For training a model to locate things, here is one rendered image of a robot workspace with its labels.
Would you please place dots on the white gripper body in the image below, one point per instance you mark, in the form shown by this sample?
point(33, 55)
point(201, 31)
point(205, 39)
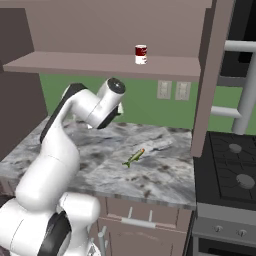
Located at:
point(120, 109)

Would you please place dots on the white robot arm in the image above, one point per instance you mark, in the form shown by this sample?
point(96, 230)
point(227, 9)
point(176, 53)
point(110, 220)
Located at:
point(56, 156)

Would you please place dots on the brown cabinet door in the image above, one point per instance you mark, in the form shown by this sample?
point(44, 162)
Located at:
point(16, 100)
point(213, 76)

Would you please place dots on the green fish with orange head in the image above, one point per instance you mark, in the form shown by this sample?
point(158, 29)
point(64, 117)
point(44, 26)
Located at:
point(134, 158)

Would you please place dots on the red and white can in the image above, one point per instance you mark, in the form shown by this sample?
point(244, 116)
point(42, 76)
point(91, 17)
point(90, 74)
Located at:
point(141, 55)

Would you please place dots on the brown drawer front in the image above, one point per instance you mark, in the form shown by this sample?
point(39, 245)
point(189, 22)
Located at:
point(173, 215)

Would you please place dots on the black and grey stove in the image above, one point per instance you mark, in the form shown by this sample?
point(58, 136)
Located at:
point(226, 186)

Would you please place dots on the brown cupboard door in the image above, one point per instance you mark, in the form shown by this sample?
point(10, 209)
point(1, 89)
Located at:
point(143, 241)

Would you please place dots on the black range hood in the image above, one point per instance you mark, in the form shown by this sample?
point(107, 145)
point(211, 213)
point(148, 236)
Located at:
point(241, 26)

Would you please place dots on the grey stove knob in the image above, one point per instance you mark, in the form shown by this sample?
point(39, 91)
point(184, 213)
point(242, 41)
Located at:
point(218, 228)
point(242, 232)

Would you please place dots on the white wall socket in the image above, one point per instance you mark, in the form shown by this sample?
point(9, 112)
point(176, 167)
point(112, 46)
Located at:
point(183, 90)
point(164, 89)

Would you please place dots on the brown open wall cabinet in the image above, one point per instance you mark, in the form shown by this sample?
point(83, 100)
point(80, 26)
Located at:
point(100, 65)

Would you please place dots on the grey metal bar frame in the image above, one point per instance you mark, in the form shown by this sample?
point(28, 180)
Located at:
point(245, 100)

